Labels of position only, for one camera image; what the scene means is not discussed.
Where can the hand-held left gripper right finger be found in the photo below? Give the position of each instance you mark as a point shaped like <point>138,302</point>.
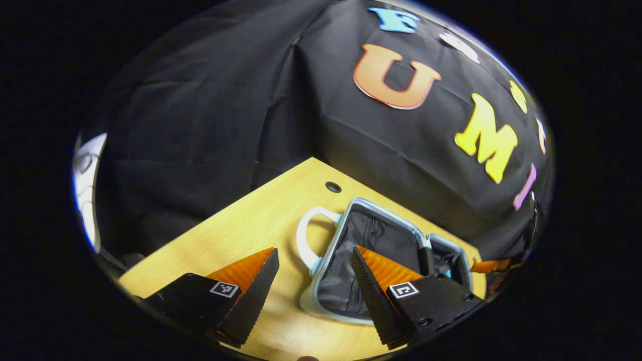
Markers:
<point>373,301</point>

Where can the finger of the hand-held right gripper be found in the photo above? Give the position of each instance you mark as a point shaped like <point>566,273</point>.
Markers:
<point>489,265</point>

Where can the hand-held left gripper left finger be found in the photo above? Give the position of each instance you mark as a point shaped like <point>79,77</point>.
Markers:
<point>256,296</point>

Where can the light blue suitcase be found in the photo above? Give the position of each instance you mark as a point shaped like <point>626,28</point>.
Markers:
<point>351,240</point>

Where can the black backdrop cloth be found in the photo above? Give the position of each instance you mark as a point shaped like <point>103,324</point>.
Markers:
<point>210,110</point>

